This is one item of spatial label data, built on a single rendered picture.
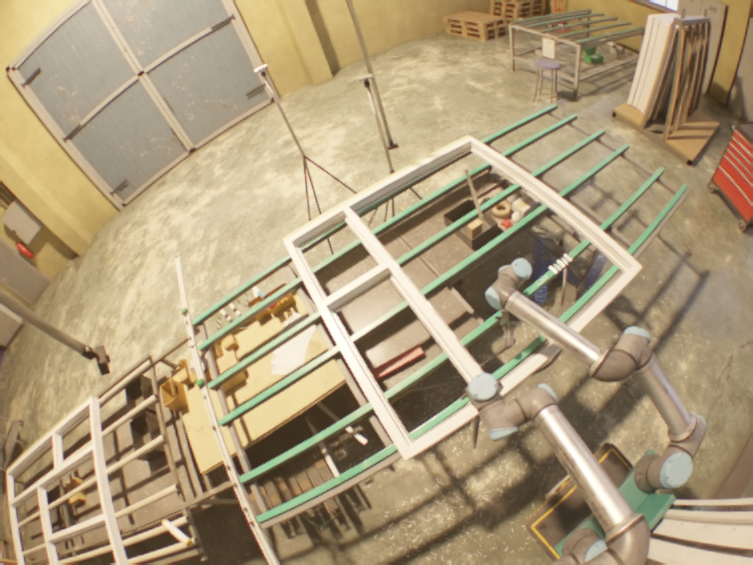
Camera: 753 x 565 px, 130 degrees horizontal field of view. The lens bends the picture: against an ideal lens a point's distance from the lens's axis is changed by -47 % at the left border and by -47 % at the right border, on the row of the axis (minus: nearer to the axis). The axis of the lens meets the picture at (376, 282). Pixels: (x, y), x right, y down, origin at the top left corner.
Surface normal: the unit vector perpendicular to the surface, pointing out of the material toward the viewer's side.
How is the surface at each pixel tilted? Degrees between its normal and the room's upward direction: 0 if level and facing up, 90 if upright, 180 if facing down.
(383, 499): 0
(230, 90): 90
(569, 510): 0
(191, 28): 90
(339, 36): 90
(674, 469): 5
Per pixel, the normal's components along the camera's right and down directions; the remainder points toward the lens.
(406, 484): -0.24, -0.53
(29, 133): 0.50, 0.65
